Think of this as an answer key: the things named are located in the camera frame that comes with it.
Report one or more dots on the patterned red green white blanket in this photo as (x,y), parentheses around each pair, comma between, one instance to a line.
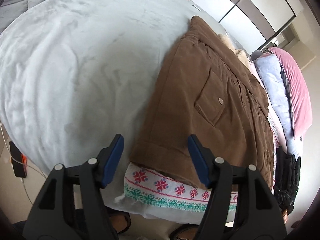
(152,188)

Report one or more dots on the grey plush bedspread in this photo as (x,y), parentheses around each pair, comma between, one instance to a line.
(74,73)

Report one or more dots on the pink velvet garment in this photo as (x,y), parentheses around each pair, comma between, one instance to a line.
(298,91)

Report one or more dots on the white sliding door wardrobe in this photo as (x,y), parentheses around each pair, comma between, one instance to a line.
(253,23)

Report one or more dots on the brown coat with fur collar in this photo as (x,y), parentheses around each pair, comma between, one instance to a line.
(205,90)

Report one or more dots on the black device on floor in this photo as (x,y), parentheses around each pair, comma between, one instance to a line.
(18,161)

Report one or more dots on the light blue fleece garment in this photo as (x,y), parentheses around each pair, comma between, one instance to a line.
(272,75)

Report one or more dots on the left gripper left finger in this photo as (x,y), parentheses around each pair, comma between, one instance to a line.
(69,204)

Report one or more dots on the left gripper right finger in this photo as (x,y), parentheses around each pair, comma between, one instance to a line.
(257,213)

